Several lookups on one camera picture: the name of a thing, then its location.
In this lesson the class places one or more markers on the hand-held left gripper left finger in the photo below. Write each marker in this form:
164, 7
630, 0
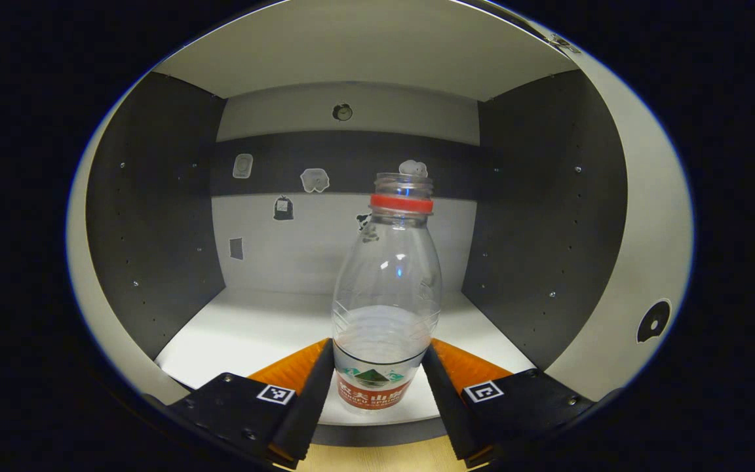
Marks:
312, 406

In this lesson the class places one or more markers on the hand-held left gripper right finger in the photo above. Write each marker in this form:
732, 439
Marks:
446, 406

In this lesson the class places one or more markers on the clear plastic water bottle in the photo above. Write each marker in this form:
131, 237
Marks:
387, 295

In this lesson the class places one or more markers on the white cabinet shelf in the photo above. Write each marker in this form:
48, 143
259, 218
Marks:
253, 334
351, 46

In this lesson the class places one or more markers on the white cabinet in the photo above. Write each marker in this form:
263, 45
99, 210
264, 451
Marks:
286, 249

